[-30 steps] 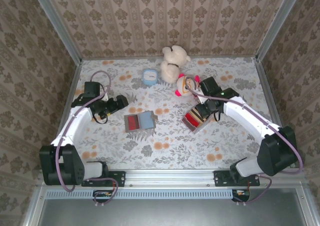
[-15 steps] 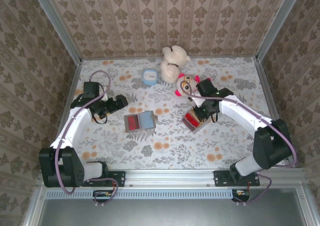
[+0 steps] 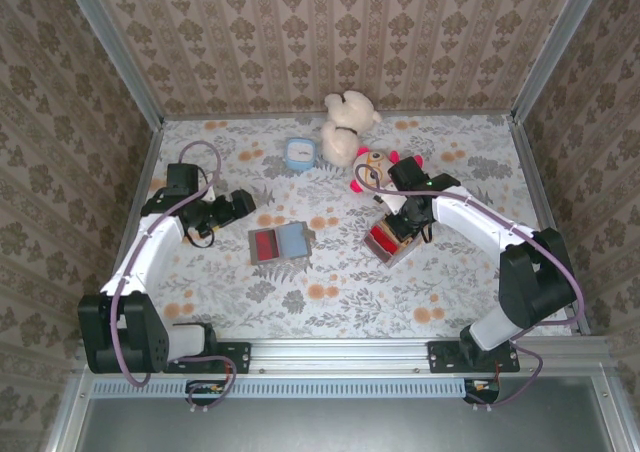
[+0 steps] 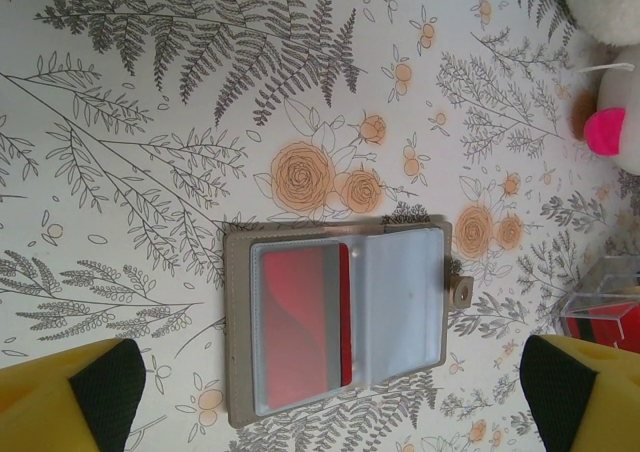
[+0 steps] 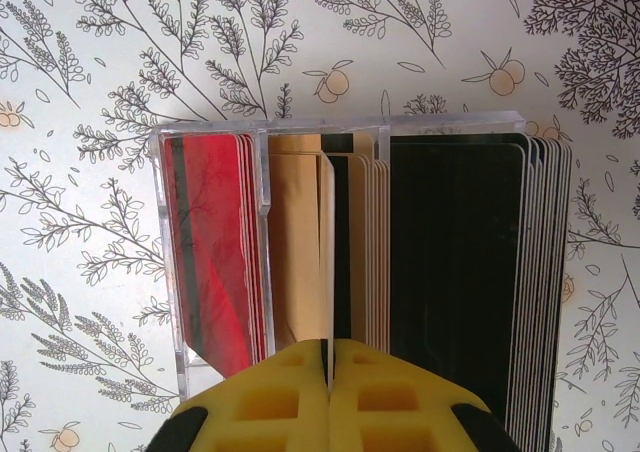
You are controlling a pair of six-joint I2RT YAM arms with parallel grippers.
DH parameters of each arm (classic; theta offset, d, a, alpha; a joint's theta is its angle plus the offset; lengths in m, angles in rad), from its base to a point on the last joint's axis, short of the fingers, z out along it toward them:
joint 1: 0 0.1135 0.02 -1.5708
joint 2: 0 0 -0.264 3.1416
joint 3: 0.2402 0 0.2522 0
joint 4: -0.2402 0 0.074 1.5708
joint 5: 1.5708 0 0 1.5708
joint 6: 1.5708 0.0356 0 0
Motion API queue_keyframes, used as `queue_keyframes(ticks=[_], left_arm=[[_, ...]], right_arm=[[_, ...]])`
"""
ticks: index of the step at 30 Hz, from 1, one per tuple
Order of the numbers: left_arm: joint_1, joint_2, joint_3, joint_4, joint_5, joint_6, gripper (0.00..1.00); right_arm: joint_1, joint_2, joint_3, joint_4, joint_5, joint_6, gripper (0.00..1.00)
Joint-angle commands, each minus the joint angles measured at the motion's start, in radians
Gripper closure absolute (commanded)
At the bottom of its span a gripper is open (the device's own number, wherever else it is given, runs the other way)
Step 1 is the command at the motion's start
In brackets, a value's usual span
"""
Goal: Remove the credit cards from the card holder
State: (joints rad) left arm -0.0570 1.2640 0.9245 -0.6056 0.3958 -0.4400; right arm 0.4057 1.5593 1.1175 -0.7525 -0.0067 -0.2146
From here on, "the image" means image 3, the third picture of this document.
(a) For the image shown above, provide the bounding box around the light blue card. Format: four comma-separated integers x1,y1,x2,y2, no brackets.
277,225,308,259

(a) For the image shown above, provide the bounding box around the grey card holder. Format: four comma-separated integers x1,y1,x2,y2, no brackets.
247,219,316,266

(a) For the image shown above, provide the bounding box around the red card stack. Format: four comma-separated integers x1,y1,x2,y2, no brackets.
368,225,397,254

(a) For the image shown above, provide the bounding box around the pink striped plush doll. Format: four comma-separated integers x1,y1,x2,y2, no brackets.
349,145,427,196

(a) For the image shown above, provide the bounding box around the light blue alarm clock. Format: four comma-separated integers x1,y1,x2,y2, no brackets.
284,136,317,172

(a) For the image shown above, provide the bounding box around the floral tablecloth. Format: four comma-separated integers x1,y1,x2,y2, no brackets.
106,113,574,341

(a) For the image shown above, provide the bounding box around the cream plush bear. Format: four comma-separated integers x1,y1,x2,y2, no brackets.
319,90,384,168

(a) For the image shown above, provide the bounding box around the grey metal panel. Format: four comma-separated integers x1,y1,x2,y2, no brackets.
74,395,609,452

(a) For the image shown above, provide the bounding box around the aluminium side rail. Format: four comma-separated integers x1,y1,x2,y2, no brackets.
93,120,167,339
508,115,592,337

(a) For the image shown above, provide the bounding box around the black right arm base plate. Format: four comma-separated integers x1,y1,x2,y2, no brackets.
426,338,521,375

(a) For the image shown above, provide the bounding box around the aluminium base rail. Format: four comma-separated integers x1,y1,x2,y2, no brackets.
73,335,612,374

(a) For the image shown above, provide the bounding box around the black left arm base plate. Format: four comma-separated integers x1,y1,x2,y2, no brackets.
163,340,252,375

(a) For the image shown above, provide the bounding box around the grey slotted cable duct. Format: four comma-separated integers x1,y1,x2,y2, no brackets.
91,376,502,399

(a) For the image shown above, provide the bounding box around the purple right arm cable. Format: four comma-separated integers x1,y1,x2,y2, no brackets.
353,164,586,414

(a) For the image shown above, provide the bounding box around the aluminium frame post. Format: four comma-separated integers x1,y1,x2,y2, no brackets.
509,0,610,124
58,0,166,129

